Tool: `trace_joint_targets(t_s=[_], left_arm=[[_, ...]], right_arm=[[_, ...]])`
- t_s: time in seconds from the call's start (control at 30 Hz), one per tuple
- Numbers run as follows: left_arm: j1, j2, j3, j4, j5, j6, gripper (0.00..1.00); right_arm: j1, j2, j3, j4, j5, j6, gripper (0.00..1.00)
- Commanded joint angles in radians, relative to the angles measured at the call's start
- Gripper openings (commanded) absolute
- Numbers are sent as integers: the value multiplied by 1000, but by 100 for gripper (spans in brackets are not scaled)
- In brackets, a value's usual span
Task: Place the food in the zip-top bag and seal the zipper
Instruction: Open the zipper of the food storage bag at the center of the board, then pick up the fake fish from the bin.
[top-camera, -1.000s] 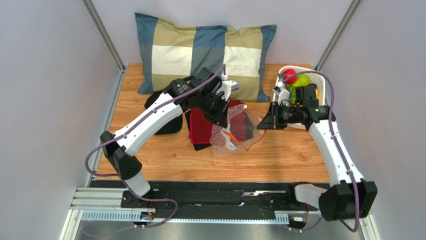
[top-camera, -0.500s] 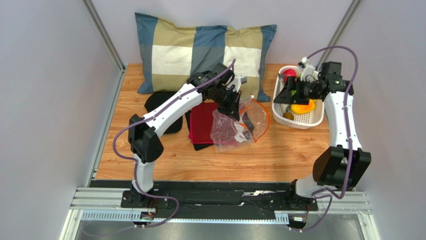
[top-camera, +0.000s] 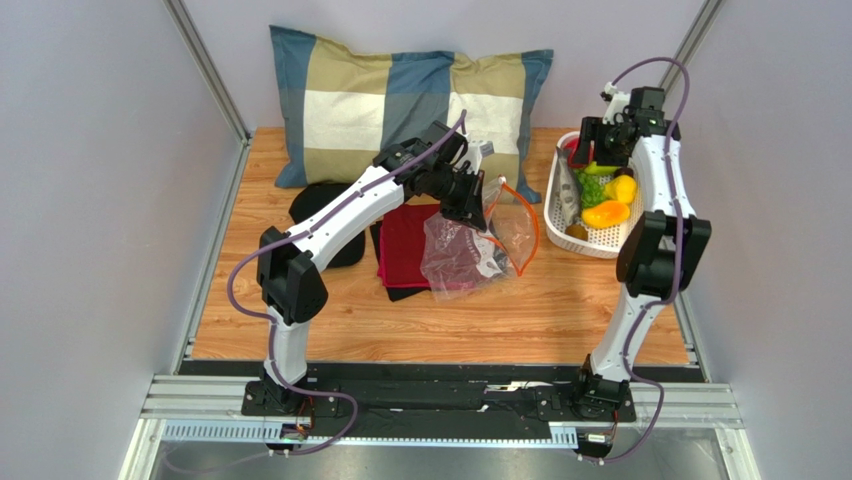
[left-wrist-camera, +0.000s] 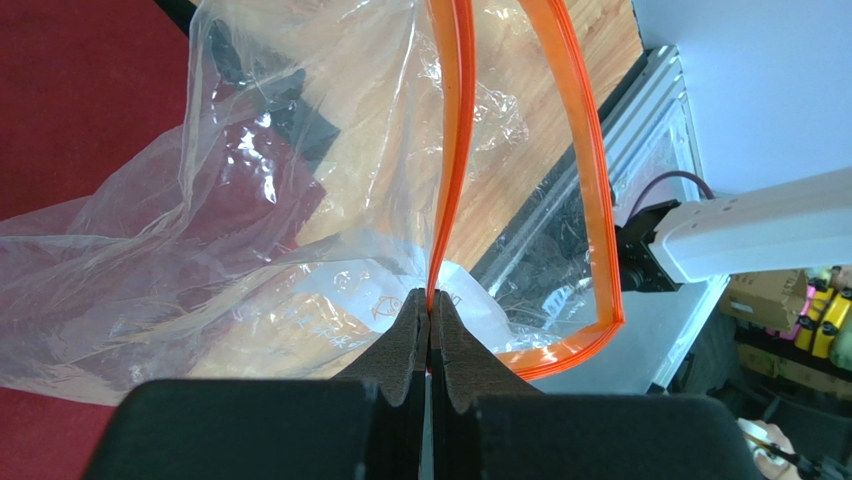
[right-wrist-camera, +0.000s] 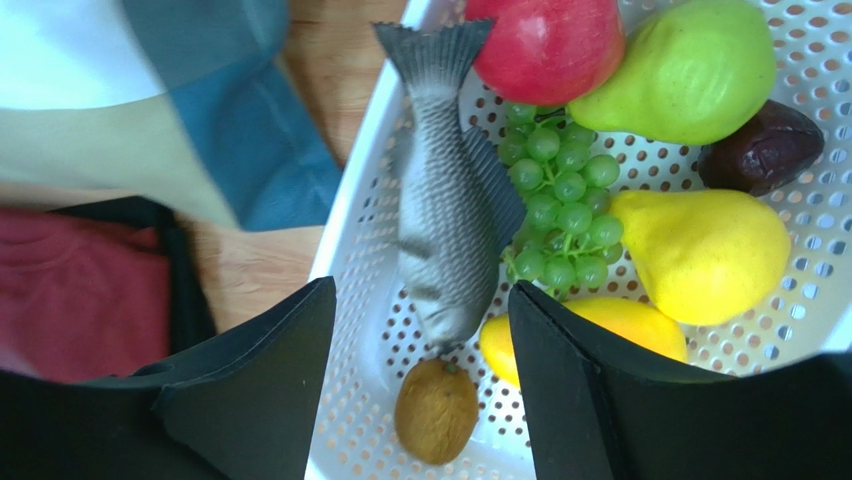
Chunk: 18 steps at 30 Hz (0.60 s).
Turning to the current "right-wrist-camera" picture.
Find brown kiwi fruit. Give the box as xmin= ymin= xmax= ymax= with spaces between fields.
xmin=394 ymin=358 xmax=479 ymax=465

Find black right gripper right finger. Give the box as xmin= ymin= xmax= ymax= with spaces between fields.
xmin=508 ymin=281 xmax=851 ymax=479

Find yellow pear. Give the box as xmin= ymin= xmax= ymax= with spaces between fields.
xmin=610 ymin=190 xmax=792 ymax=326

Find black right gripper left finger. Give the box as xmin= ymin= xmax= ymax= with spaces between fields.
xmin=1 ymin=277 xmax=336 ymax=479

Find dark purple date fruit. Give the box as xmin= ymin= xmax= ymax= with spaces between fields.
xmin=697 ymin=100 xmax=825 ymax=197

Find blue beige checkered pillow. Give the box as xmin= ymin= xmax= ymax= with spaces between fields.
xmin=1 ymin=1 xmax=341 ymax=231

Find grey toy fish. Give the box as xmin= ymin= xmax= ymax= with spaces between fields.
xmin=373 ymin=18 xmax=526 ymax=354

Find orange yellow mango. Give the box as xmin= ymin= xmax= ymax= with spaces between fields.
xmin=479 ymin=296 xmax=688 ymax=388

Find black folded cloth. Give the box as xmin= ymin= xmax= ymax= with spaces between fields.
xmin=54 ymin=196 xmax=216 ymax=354

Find white perforated plastic basket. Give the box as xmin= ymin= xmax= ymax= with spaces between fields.
xmin=306 ymin=1 xmax=851 ymax=479

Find green grape bunch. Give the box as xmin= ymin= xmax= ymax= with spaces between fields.
xmin=498 ymin=103 xmax=624 ymax=299

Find dark red folded cloth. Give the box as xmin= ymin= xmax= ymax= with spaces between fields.
xmin=1 ymin=207 xmax=171 ymax=383

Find red apple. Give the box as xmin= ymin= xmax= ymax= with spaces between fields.
xmin=464 ymin=0 xmax=626 ymax=106

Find green pear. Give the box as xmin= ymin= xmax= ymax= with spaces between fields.
xmin=567 ymin=1 xmax=776 ymax=145

